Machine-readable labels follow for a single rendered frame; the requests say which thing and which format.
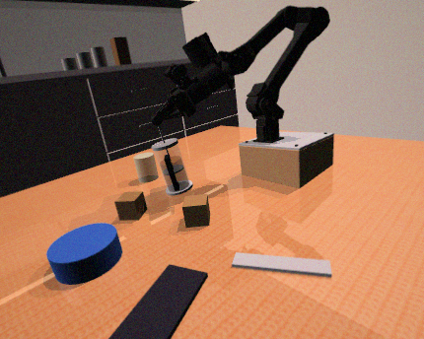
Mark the dark grey cylinder with cream top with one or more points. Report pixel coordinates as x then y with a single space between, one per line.
146 167

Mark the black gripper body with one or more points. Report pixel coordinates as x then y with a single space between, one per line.
195 93

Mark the glass french press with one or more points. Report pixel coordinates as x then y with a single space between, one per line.
171 164

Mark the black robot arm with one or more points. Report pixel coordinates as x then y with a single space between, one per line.
306 24

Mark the white flat bar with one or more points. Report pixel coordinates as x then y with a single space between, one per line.
282 264

